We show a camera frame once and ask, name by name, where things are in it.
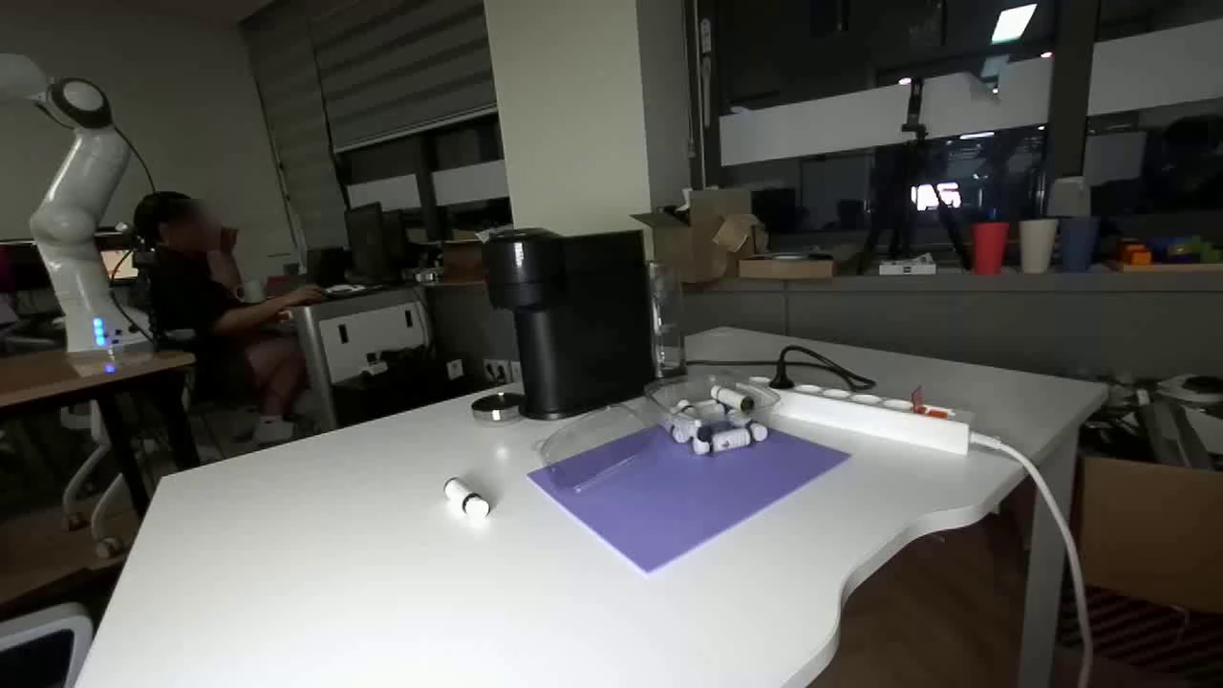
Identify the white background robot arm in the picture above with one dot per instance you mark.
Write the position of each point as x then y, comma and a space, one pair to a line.
95, 325

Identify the white extension power strip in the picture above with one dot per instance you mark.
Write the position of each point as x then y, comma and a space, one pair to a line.
867, 414

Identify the black coffee machine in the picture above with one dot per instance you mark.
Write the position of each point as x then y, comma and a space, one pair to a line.
581, 315

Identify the clear plastic container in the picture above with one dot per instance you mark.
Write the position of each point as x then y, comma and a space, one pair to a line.
623, 432

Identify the cardboard box on ledge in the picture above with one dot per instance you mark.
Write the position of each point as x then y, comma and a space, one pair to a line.
712, 239

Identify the purple mat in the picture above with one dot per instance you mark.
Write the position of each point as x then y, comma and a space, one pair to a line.
666, 504

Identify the white cabinet unit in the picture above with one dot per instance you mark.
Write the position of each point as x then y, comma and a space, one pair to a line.
354, 335

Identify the black tripod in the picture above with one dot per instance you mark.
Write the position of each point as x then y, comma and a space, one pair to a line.
906, 170

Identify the red cup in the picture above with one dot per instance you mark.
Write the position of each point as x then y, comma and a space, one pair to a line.
987, 248

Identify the seated person in black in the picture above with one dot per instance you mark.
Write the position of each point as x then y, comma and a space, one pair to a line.
239, 348

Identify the white cup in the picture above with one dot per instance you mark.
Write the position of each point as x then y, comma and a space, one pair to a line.
1038, 248

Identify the blue cup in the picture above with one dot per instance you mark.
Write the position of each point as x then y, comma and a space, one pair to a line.
1080, 242

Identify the cardboard box on floor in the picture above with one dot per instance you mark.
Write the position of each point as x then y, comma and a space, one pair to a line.
1153, 534

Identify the wooden side desk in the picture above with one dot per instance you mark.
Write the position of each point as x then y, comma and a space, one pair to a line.
48, 381

